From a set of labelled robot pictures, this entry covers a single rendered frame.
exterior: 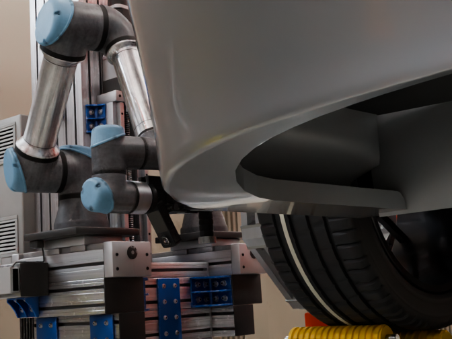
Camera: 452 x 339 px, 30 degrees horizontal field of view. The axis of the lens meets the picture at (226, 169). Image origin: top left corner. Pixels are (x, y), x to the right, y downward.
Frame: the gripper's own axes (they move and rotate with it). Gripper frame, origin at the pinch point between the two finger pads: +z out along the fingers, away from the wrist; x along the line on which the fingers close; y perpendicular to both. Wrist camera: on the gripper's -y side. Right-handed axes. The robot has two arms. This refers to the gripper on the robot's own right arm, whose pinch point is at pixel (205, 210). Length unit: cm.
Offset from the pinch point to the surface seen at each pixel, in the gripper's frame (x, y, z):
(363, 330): -42, -30, 3
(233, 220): 304, 39, 339
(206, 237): -1.6, -6.9, -1.6
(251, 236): -23.3, -8.7, -10.0
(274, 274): -22.4, -17.0, -2.1
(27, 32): 318, 162, 163
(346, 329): -37.0, -29.6, 3.1
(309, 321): -21.0, -28.0, 11.0
